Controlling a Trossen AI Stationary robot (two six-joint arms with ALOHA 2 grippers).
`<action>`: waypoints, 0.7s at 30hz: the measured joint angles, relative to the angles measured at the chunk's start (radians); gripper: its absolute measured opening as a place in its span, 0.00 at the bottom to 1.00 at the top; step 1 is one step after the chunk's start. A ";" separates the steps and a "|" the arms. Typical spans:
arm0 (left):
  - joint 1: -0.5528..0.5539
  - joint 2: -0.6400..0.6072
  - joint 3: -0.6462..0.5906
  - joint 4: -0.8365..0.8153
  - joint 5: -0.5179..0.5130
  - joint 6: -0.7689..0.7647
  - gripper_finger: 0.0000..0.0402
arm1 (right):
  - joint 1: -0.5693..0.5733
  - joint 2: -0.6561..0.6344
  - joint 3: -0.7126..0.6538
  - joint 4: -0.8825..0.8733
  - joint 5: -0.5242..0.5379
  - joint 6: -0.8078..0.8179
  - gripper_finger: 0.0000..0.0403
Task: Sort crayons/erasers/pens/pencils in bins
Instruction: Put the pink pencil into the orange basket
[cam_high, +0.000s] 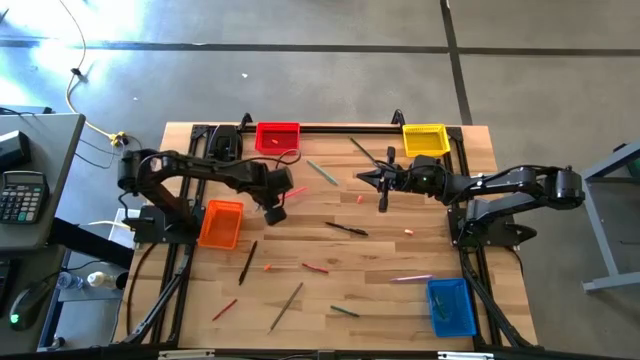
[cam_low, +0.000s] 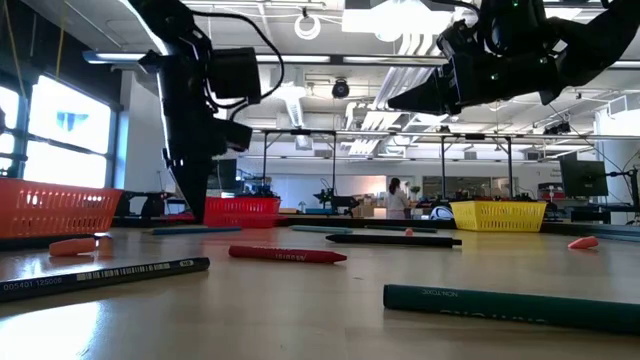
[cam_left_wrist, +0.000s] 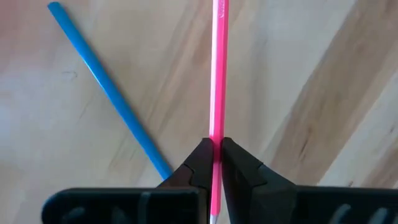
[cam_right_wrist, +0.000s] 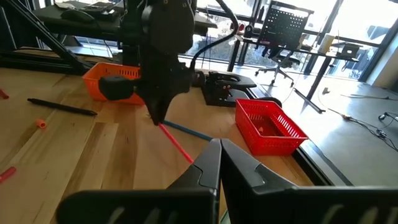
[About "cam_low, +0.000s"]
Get thin dark pen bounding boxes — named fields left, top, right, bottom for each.
left=364, top=224, right=439, bottom=234

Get black barcode pencil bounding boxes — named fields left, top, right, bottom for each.
left=0, top=256, right=211, bottom=304

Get black monitor on arm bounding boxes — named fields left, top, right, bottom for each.
left=558, top=152, right=610, bottom=198

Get orange plastic bin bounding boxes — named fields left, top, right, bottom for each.
left=0, top=177, right=124, bottom=240

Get red crayon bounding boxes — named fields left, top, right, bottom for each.
left=228, top=244, right=348, bottom=265

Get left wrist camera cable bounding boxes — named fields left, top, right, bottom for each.
left=192, top=9, right=285, bottom=121

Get teal pen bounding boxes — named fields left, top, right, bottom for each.
left=290, top=224, right=354, bottom=235

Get blue pencil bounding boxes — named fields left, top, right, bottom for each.
left=151, top=226, right=243, bottom=236

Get yellow plastic bin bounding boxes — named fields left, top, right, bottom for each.
left=449, top=200, right=549, bottom=233

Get large bright window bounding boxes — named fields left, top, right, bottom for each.
left=0, top=74, right=119, bottom=190

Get cardboard boxes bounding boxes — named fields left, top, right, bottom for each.
left=351, top=193, right=387, bottom=219

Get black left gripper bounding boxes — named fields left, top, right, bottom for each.
left=164, top=48, right=262, bottom=225

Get person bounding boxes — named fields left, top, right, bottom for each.
left=384, top=177, right=412, bottom=220

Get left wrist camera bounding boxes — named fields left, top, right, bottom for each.
left=214, top=118, right=254, bottom=153

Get dark green crayon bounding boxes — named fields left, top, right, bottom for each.
left=382, top=283, right=640, bottom=336

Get black pen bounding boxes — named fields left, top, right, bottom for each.
left=325, top=233, right=463, bottom=249

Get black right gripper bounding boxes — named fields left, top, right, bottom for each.
left=387, top=19, right=559, bottom=115

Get white cable coil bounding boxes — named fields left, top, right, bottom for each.
left=293, top=13, right=322, bottom=41

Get black monitor on stand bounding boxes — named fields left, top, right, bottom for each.
left=215, top=158, right=239, bottom=191

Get red plastic bin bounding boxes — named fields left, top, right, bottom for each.
left=203, top=196, right=282, bottom=230

